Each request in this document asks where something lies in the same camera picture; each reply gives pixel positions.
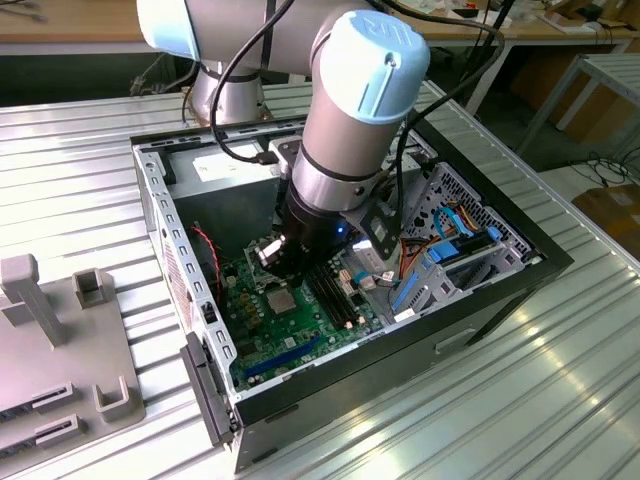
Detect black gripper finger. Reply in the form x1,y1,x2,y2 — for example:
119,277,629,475
253,237,301,290

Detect metal socket cover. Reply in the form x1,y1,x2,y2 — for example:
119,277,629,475
243,242,281,290

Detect silver CPU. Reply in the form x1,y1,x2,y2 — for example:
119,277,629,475
266,288,301,318

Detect CPU socket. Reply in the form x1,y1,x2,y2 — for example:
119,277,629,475
260,283,305,322

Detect black RAM slot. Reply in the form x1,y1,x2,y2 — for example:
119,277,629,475
310,264,348,333
317,263,354,331
324,262,361,328
305,267,341,335

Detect grey power supply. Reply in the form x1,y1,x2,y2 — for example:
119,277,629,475
167,141,281,261

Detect green motherboard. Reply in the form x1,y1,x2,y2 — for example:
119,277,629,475
224,239,389,395

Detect blue expansion slot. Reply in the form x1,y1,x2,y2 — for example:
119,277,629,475
244,335,324,381

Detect grey metal drive cage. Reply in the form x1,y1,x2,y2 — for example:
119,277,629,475
399,119,440,222

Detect grey metal disk bay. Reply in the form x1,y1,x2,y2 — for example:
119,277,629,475
387,239,536,326

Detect black plastic case bezel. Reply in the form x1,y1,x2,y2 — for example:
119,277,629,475
178,332,237,448

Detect hard disk in blue carrier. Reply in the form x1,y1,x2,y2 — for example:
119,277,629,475
427,227,504,274

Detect black PC case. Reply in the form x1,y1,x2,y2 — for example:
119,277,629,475
129,102,576,476

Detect grey parts rack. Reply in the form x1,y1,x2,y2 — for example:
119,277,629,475
0,253,147,466

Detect white box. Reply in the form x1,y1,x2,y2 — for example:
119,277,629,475
446,6,514,30

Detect wooden desk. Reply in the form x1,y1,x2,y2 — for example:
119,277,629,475
0,0,640,116

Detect brown cardboard box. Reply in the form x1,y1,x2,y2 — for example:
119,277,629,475
572,183,640,254
509,49,640,147

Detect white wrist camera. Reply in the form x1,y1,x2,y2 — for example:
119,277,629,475
342,197,404,264

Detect red black twisted wire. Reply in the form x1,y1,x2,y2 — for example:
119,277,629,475
191,224,224,306

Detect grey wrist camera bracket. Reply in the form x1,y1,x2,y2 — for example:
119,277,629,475
269,138,302,176

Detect orange yellow wire bundle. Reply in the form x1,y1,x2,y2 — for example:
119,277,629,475
394,232,434,281
449,199,486,237

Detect blue plastic rail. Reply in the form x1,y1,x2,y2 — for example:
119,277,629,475
389,274,421,316

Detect brown square base plate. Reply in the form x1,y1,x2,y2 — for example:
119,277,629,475
182,85,306,126

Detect flat blue wire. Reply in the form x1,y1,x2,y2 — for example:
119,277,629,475
432,205,477,246

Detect metal frame table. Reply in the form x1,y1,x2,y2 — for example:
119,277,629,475
517,52,640,161

